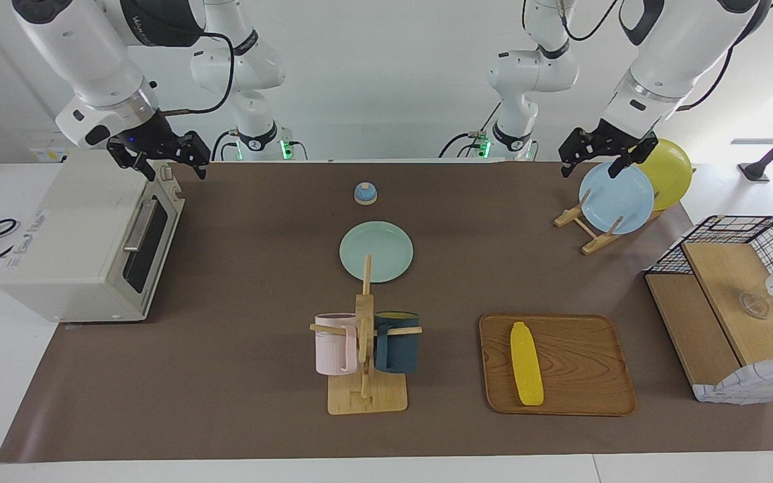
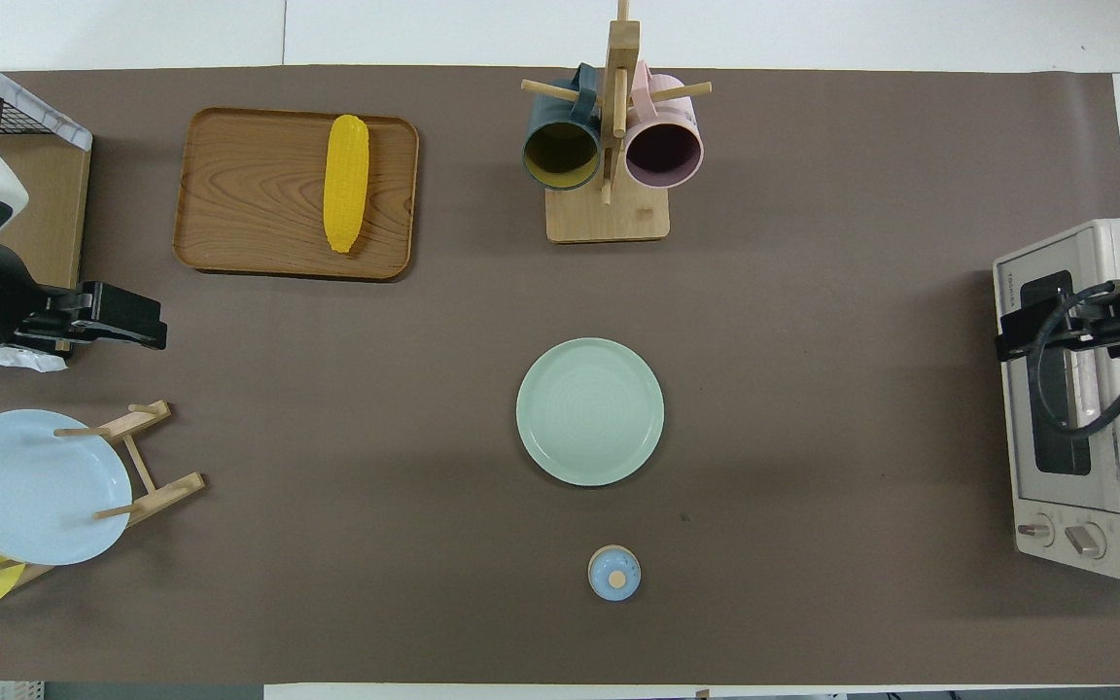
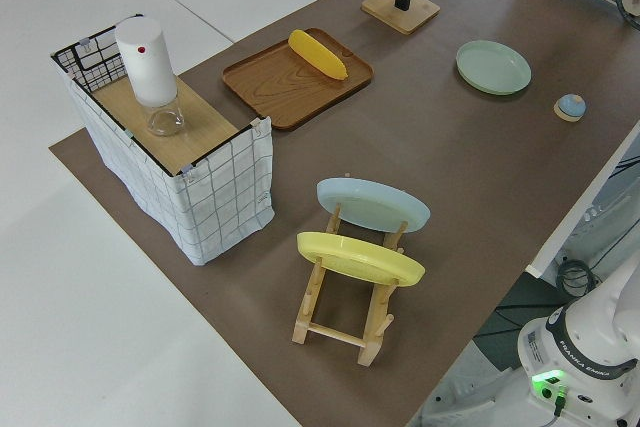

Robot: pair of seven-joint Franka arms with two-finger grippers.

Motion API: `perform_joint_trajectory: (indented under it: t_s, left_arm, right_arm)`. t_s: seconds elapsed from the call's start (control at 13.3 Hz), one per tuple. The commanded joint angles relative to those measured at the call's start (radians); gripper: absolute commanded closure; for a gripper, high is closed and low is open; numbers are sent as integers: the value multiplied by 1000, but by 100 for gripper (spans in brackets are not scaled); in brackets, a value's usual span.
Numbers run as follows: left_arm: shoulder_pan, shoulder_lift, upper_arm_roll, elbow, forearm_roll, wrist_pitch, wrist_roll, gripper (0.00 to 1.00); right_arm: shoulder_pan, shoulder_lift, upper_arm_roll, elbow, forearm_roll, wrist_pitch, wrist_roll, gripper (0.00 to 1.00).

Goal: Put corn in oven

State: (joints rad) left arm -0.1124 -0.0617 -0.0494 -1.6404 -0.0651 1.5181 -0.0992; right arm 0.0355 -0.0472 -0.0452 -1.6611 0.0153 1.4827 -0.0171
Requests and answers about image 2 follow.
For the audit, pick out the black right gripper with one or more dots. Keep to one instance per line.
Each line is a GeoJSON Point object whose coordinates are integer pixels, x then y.
{"type": "Point", "coordinates": [1119, 331]}

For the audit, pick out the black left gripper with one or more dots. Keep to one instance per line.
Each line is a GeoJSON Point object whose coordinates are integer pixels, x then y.
{"type": "Point", "coordinates": [59, 321]}

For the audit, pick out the yellow corn cob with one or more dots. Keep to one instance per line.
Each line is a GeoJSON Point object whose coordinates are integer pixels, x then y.
{"type": "Point", "coordinates": [346, 185]}

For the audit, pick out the light green plate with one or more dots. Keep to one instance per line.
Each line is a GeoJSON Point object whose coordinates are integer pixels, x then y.
{"type": "Point", "coordinates": [589, 413]}

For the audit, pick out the white crumpled paper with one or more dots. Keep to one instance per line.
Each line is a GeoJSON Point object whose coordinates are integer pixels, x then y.
{"type": "Point", "coordinates": [16, 360]}

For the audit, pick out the wooden shelf box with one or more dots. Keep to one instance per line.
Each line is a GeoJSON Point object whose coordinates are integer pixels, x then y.
{"type": "Point", "coordinates": [45, 214]}

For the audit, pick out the wooden plate rack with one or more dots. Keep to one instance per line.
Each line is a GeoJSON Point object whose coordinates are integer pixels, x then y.
{"type": "Point", "coordinates": [171, 489]}

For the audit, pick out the wooden serving tray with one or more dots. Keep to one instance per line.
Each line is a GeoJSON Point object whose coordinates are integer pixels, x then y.
{"type": "Point", "coordinates": [249, 194]}

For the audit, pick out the light blue plate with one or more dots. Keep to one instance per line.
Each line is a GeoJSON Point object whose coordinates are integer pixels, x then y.
{"type": "Point", "coordinates": [35, 486]}

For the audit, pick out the brown table mat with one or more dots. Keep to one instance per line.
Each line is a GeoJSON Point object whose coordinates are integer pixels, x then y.
{"type": "Point", "coordinates": [813, 389]}

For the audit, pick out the white grid patterned cloth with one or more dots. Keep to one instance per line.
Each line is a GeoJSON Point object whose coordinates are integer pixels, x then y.
{"type": "Point", "coordinates": [35, 107]}

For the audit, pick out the pink mug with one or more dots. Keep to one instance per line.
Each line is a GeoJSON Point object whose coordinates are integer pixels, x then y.
{"type": "Point", "coordinates": [664, 156]}

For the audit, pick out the wooden mug rack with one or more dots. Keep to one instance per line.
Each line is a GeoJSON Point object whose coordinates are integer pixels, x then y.
{"type": "Point", "coordinates": [607, 219]}

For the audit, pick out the dark teal mug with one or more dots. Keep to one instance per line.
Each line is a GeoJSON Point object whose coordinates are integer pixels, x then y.
{"type": "Point", "coordinates": [560, 156]}

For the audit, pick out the small blue call bell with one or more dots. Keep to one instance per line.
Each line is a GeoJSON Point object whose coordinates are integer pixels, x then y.
{"type": "Point", "coordinates": [613, 574]}

